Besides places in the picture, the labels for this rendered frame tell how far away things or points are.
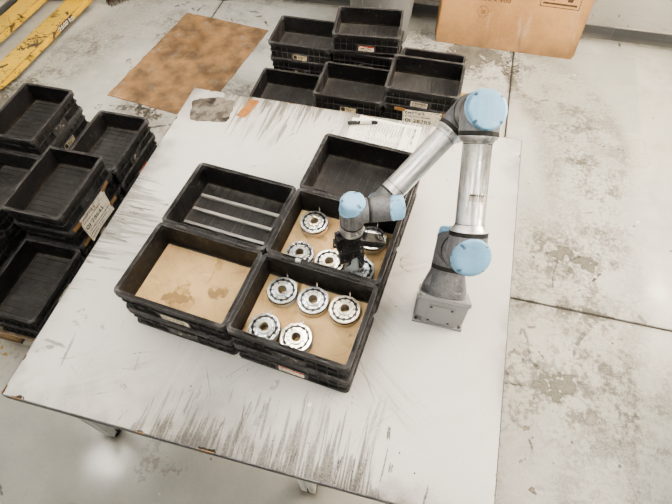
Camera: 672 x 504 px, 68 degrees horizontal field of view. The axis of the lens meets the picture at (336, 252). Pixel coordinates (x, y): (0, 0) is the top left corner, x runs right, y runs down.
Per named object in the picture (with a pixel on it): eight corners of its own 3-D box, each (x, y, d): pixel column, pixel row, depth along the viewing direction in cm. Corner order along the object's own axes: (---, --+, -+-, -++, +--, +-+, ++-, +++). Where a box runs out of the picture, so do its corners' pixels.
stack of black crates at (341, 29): (402, 75, 341) (409, 10, 302) (392, 107, 323) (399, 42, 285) (341, 66, 347) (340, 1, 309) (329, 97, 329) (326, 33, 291)
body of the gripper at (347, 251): (332, 248, 168) (332, 226, 157) (356, 240, 169) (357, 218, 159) (341, 266, 164) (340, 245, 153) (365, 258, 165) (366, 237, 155)
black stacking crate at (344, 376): (376, 303, 169) (378, 286, 160) (348, 384, 154) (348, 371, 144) (269, 270, 177) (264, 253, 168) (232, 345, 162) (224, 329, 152)
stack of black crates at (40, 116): (63, 143, 310) (24, 81, 272) (107, 151, 305) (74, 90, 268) (26, 191, 288) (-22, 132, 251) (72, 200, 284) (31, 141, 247)
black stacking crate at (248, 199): (299, 207, 193) (297, 188, 183) (268, 269, 177) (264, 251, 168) (207, 182, 201) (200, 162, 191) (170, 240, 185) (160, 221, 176)
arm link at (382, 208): (398, 191, 155) (363, 195, 155) (405, 194, 144) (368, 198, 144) (400, 217, 157) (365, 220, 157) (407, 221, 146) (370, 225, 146)
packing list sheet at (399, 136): (422, 125, 233) (423, 124, 232) (414, 160, 221) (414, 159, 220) (353, 114, 238) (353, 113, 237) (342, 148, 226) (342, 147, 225)
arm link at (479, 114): (475, 269, 162) (493, 93, 151) (492, 280, 147) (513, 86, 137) (438, 268, 161) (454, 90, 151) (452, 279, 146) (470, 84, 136)
